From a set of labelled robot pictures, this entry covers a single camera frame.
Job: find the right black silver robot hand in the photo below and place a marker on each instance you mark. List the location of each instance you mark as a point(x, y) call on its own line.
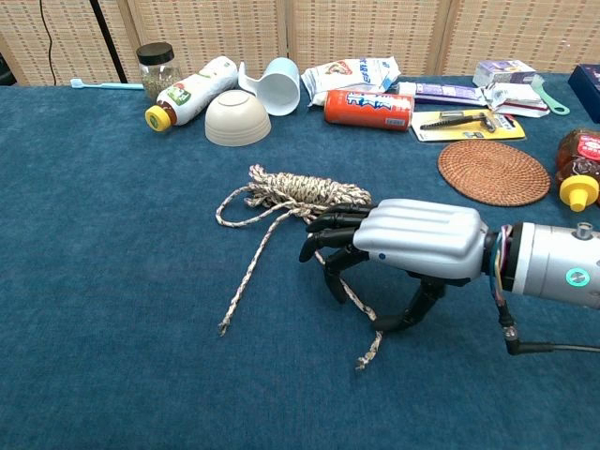
point(422, 239)

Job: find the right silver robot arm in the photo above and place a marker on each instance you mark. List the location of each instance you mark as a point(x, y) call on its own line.
point(544, 262)

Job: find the round woven rattan coaster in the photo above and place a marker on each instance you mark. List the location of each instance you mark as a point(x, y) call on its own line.
point(494, 173)

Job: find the razor in yellow blister pack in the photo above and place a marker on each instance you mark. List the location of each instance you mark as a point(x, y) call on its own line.
point(469, 126)

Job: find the orange drink can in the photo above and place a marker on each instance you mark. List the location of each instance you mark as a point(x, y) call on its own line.
point(370, 110)

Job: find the purple white toothpaste tube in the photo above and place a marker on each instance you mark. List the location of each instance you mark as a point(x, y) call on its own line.
point(445, 94)

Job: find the white wipes packet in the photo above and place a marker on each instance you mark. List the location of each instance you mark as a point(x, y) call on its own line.
point(515, 98)

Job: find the honey bottle yellow cap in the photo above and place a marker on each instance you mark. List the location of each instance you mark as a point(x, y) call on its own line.
point(581, 159)

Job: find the white snack bag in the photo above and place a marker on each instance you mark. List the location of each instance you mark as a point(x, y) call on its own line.
point(347, 75)

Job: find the small purple white carton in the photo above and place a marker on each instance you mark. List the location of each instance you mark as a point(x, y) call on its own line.
point(501, 72)

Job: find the green plastic brush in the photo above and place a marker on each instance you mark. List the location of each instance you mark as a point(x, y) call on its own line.
point(550, 100)

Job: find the beige bowl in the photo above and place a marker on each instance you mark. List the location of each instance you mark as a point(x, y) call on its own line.
point(238, 119)

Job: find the dark blue printed box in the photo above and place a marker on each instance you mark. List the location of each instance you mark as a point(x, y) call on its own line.
point(588, 86)

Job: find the bamboo folding screen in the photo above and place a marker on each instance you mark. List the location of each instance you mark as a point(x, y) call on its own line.
point(328, 33)

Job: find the white drink bottle yellow cap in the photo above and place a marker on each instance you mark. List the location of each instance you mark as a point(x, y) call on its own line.
point(197, 94)

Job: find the blue carpet table cloth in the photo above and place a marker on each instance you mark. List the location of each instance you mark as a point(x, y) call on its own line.
point(117, 281)

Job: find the glass jar black lid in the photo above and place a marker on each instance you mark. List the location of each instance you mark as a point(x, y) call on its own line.
point(157, 65)

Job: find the light blue toothbrush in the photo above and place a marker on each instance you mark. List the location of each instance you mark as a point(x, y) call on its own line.
point(108, 85)

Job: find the black stand pole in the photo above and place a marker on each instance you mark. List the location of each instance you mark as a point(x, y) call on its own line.
point(109, 42)

